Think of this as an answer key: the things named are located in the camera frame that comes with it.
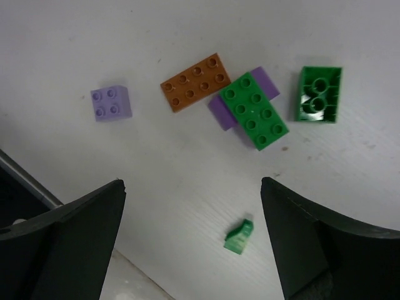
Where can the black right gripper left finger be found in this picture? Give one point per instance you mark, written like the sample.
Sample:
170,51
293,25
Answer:
63,253

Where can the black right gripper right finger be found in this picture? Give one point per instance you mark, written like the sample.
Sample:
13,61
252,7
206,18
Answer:
322,254

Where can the green 2x4 lego brick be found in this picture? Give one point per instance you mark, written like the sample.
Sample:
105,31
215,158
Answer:
253,111

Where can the small dark green lego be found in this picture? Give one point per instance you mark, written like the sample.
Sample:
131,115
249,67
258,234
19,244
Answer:
237,239

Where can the lavender 2x2 lego brick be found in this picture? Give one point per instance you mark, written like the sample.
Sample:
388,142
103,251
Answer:
111,103

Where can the green 2x2 lego brick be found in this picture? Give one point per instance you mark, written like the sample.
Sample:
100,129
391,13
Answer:
318,94

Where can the purple lego brick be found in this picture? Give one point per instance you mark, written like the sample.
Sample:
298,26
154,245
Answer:
221,112

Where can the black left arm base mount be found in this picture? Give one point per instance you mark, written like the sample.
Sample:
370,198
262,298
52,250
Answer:
22,196

